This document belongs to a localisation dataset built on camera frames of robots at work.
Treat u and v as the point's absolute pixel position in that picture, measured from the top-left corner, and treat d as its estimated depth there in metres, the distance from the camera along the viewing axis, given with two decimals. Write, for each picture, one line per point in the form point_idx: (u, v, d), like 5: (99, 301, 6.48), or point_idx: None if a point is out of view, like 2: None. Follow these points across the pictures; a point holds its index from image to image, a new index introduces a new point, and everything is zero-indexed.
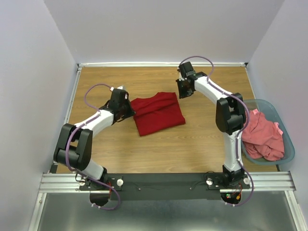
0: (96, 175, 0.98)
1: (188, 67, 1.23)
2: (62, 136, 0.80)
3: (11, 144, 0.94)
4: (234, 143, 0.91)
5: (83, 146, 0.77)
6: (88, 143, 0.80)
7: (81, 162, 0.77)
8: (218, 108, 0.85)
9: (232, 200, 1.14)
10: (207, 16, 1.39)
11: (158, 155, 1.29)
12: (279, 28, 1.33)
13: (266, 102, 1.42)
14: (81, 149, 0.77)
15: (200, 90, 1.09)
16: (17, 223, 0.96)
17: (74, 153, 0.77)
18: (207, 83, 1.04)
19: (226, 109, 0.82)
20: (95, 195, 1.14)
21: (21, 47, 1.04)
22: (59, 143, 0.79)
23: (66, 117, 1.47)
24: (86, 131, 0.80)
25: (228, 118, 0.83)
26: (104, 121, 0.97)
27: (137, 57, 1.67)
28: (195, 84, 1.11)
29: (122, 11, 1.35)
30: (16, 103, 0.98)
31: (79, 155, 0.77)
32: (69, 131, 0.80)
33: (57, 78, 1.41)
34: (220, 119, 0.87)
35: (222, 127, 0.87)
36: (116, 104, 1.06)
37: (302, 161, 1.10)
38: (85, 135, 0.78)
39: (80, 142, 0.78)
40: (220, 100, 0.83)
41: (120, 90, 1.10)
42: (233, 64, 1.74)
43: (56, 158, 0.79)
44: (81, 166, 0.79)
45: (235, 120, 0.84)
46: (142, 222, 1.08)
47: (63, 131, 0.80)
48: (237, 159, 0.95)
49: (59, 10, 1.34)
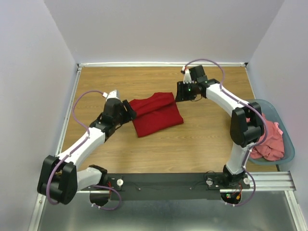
0: (96, 180, 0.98)
1: (199, 71, 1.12)
2: (43, 169, 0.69)
3: (12, 143, 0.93)
4: (245, 153, 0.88)
5: (65, 183, 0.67)
6: (72, 178, 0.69)
7: (64, 198, 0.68)
8: (234, 118, 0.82)
9: (232, 200, 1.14)
10: (208, 16, 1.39)
11: (158, 155, 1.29)
12: (279, 28, 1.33)
13: (266, 102, 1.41)
14: (63, 186, 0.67)
15: (213, 98, 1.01)
16: (17, 223, 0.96)
17: (57, 188, 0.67)
18: (220, 92, 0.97)
19: (242, 120, 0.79)
20: (96, 195, 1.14)
21: (21, 47, 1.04)
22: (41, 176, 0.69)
23: (66, 117, 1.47)
24: (70, 167, 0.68)
25: (245, 129, 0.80)
26: (94, 143, 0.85)
27: (137, 57, 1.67)
28: (208, 92, 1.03)
29: (122, 11, 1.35)
30: (16, 103, 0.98)
31: (62, 192, 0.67)
32: (52, 164, 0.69)
33: (57, 78, 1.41)
34: (236, 131, 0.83)
35: (237, 138, 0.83)
36: (109, 118, 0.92)
37: (302, 161, 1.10)
38: (67, 172, 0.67)
39: (62, 180, 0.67)
40: (236, 110, 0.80)
41: (114, 101, 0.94)
42: (233, 64, 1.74)
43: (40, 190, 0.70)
44: (66, 200, 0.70)
45: (251, 132, 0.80)
46: (142, 222, 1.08)
47: (45, 164, 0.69)
48: (242, 165, 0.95)
49: (58, 9, 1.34)
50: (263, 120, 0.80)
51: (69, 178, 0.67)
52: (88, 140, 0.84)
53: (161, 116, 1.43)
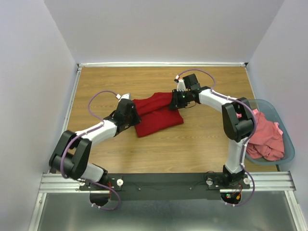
0: (96, 177, 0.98)
1: (193, 81, 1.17)
2: (61, 142, 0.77)
3: (12, 143, 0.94)
4: (240, 149, 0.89)
5: (79, 156, 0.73)
6: (86, 154, 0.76)
7: (75, 172, 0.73)
8: (224, 113, 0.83)
9: (232, 200, 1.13)
10: (207, 16, 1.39)
11: (158, 155, 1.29)
12: (280, 28, 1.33)
13: (266, 102, 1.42)
14: (77, 159, 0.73)
15: (207, 102, 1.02)
16: (17, 223, 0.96)
17: (70, 162, 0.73)
18: (211, 94, 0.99)
19: (232, 113, 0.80)
20: (95, 195, 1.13)
21: (20, 47, 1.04)
22: (57, 149, 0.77)
23: (66, 117, 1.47)
24: (85, 141, 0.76)
25: (235, 122, 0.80)
26: (107, 132, 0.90)
27: (137, 57, 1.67)
28: (200, 96, 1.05)
29: (122, 11, 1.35)
30: (16, 103, 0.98)
31: (74, 165, 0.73)
32: (70, 137, 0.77)
33: (57, 78, 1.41)
34: (228, 126, 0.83)
35: (230, 134, 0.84)
36: (121, 114, 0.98)
37: (302, 161, 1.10)
38: (83, 146, 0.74)
39: (77, 152, 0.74)
40: (224, 105, 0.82)
41: (127, 100, 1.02)
42: (233, 64, 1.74)
43: (52, 162, 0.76)
44: (75, 176, 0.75)
45: (243, 125, 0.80)
46: (142, 222, 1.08)
47: (64, 137, 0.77)
48: (240, 162, 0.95)
49: (58, 10, 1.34)
50: (252, 112, 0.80)
51: (84, 152, 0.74)
52: (103, 127, 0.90)
53: (161, 115, 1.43)
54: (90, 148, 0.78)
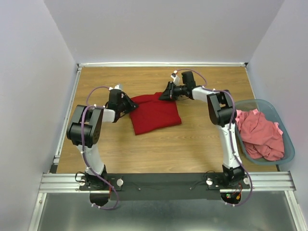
0: (98, 170, 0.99)
1: (190, 79, 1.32)
2: (76, 112, 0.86)
3: (12, 143, 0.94)
4: (228, 135, 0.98)
5: (96, 119, 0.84)
6: (99, 119, 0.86)
7: (93, 134, 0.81)
8: (209, 102, 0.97)
9: (232, 200, 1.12)
10: (207, 16, 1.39)
11: (158, 155, 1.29)
12: (279, 28, 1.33)
13: (266, 102, 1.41)
14: (94, 122, 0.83)
15: (198, 96, 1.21)
16: (17, 222, 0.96)
17: (87, 127, 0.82)
18: (200, 90, 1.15)
19: (214, 101, 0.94)
20: (95, 195, 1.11)
21: (21, 48, 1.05)
22: (74, 119, 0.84)
23: (66, 117, 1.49)
24: (98, 109, 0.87)
25: (217, 109, 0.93)
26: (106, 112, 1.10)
27: (137, 57, 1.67)
28: (193, 93, 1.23)
29: (122, 11, 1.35)
30: (16, 104, 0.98)
31: (92, 127, 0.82)
32: (83, 110, 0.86)
33: (57, 78, 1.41)
34: (212, 113, 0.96)
35: (214, 120, 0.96)
36: (114, 105, 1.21)
37: (302, 161, 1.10)
38: (97, 111, 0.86)
39: (93, 118, 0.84)
40: (209, 95, 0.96)
41: (116, 90, 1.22)
42: (233, 64, 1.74)
43: (70, 133, 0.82)
44: (93, 141, 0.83)
45: (224, 111, 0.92)
46: (142, 222, 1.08)
47: (77, 110, 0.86)
48: (233, 153, 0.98)
49: (58, 10, 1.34)
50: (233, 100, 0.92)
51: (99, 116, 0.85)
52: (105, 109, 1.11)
53: (160, 114, 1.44)
54: (101, 116, 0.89)
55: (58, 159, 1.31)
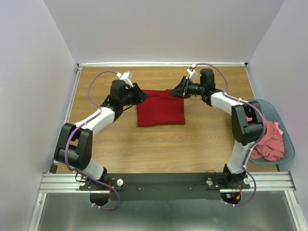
0: (96, 175, 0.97)
1: (210, 80, 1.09)
2: (62, 135, 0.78)
3: (12, 143, 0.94)
4: (246, 152, 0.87)
5: (83, 146, 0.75)
6: (88, 143, 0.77)
7: (81, 161, 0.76)
8: (234, 115, 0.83)
9: (232, 200, 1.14)
10: (208, 16, 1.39)
11: (158, 155, 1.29)
12: (279, 28, 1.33)
13: (266, 101, 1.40)
14: (81, 149, 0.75)
15: (218, 104, 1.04)
16: (17, 223, 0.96)
17: (74, 154, 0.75)
18: (223, 96, 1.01)
19: (241, 115, 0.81)
20: (95, 195, 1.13)
21: (21, 47, 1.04)
22: (61, 142, 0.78)
23: (66, 117, 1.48)
24: (86, 131, 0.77)
25: (244, 125, 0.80)
26: (105, 119, 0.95)
27: (137, 57, 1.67)
28: (212, 99, 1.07)
29: (122, 11, 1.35)
30: (16, 104, 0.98)
31: (79, 155, 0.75)
32: (70, 131, 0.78)
33: (57, 78, 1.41)
34: (237, 127, 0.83)
35: (238, 136, 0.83)
36: (116, 100, 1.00)
37: (302, 161, 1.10)
38: (84, 135, 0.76)
39: (80, 142, 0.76)
40: (235, 107, 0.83)
41: (120, 83, 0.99)
42: (233, 64, 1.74)
43: (57, 157, 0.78)
44: (82, 165, 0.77)
45: (251, 128, 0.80)
46: (142, 222, 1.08)
47: (64, 131, 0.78)
48: (242, 165, 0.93)
49: (58, 9, 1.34)
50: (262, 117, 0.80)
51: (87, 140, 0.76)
52: (102, 113, 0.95)
53: (162, 114, 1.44)
54: (92, 137, 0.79)
55: (58, 159, 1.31)
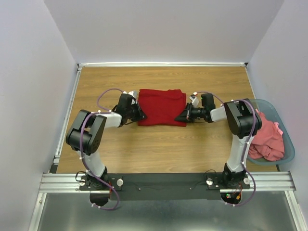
0: (98, 173, 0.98)
1: (209, 102, 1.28)
2: (78, 118, 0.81)
3: (11, 143, 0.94)
4: (243, 147, 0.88)
5: (96, 128, 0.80)
6: (101, 128, 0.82)
7: (92, 144, 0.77)
8: (226, 109, 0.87)
9: (232, 200, 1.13)
10: (208, 16, 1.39)
11: (158, 155, 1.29)
12: (279, 29, 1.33)
13: (266, 102, 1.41)
14: (94, 131, 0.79)
15: (217, 116, 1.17)
16: (17, 223, 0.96)
17: (87, 135, 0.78)
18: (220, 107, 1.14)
19: (233, 107, 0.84)
20: (95, 195, 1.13)
21: (21, 48, 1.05)
22: (75, 125, 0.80)
23: (66, 117, 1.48)
24: (101, 116, 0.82)
25: (237, 116, 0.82)
26: (114, 118, 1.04)
27: (137, 57, 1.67)
28: (212, 115, 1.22)
29: (122, 11, 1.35)
30: (16, 104, 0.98)
31: (92, 136, 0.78)
32: (85, 115, 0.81)
33: (57, 78, 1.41)
34: (231, 121, 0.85)
35: (234, 130, 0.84)
36: (123, 108, 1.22)
37: (302, 161, 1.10)
38: (99, 119, 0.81)
39: (95, 125, 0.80)
40: (226, 102, 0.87)
41: (127, 96, 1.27)
42: (233, 64, 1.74)
43: (69, 139, 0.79)
44: (92, 149, 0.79)
45: (245, 119, 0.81)
46: (142, 222, 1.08)
47: (80, 115, 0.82)
48: (241, 161, 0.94)
49: (58, 10, 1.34)
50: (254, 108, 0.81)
51: (101, 125, 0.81)
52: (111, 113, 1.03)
53: (162, 114, 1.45)
54: (104, 124, 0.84)
55: (58, 159, 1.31)
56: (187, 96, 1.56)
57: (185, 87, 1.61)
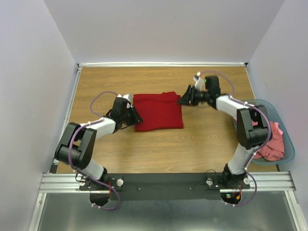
0: (96, 175, 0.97)
1: (214, 84, 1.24)
2: (66, 133, 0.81)
3: (11, 142, 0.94)
4: (248, 156, 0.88)
5: (85, 143, 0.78)
6: (91, 142, 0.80)
7: (82, 160, 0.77)
8: (239, 118, 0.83)
9: (232, 200, 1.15)
10: (208, 16, 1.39)
11: (158, 155, 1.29)
12: (279, 29, 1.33)
13: (266, 101, 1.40)
14: (83, 147, 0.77)
15: (224, 108, 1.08)
16: (17, 223, 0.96)
17: (76, 151, 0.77)
18: (229, 100, 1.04)
19: (247, 118, 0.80)
20: (95, 195, 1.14)
21: (21, 48, 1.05)
22: (63, 139, 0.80)
23: (66, 117, 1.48)
24: (91, 130, 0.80)
25: (249, 129, 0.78)
26: (107, 126, 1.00)
27: (137, 57, 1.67)
28: (218, 103, 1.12)
29: (122, 11, 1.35)
30: (16, 104, 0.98)
31: (81, 152, 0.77)
32: (73, 130, 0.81)
33: (57, 78, 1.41)
34: (241, 131, 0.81)
35: (243, 140, 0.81)
36: (117, 113, 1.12)
37: (302, 161, 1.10)
38: (89, 134, 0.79)
39: (83, 140, 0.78)
40: (239, 109, 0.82)
41: (122, 99, 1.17)
42: (233, 64, 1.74)
43: (57, 155, 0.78)
44: (82, 165, 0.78)
45: (256, 132, 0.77)
46: (142, 222, 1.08)
47: (69, 129, 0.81)
48: (244, 167, 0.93)
49: (58, 10, 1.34)
50: (267, 121, 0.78)
51: (91, 139, 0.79)
52: (103, 121, 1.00)
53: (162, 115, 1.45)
54: (95, 137, 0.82)
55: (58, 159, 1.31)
56: None
57: (185, 87, 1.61)
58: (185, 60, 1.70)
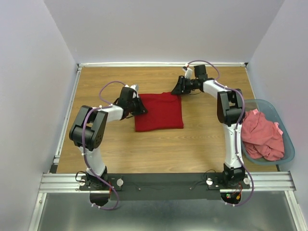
0: (98, 171, 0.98)
1: (201, 70, 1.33)
2: (80, 115, 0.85)
3: (12, 143, 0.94)
4: (234, 135, 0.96)
5: (98, 123, 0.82)
6: (103, 123, 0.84)
7: (95, 139, 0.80)
8: (218, 99, 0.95)
9: (232, 200, 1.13)
10: (208, 16, 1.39)
11: (158, 155, 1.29)
12: (279, 29, 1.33)
13: (266, 102, 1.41)
14: (96, 127, 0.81)
15: (208, 91, 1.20)
16: (17, 223, 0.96)
17: (89, 132, 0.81)
18: (212, 83, 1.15)
19: (224, 99, 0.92)
20: (95, 195, 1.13)
21: (21, 48, 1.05)
22: (77, 121, 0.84)
23: (66, 117, 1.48)
24: (102, 112, 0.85)
25: (226, 109, 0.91)
26: (116, 111, 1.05)
27: (137, 57, 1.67)
28: (204, 86, 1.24)
29: (121, 11, 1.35)
30: (16, 104, 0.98)
31: (94, 132, 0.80)
32: (86, 112, 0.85)
33: (57, 77, 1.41)
34: (221, 111, 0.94)
35: (221, 119, 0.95)
36: (124, 101, 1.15)
37: (302, 161, 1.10)
38: (101, 115, 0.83)
39: (97, 121, 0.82)
40: (219, 92, 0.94)
41: (129, 88, 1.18)
42: (233, 64, 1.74)
43: (71, 135, 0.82)
44: (94, 145, 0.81)
45: (233, 111, 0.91)
46: (142, 222, 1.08)
47: (82, 112, 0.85)
48: (236, 153, 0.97)
49: (58, 10, 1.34)
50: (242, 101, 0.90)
51: (103, 120, 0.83)
52: (112, 107, 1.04)
53: (162, 115, 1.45)
54: (106, 120, 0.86)
55: (58, 159, 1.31)
56: (187, 96, 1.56)
57: None
58: (185, 60, 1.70)
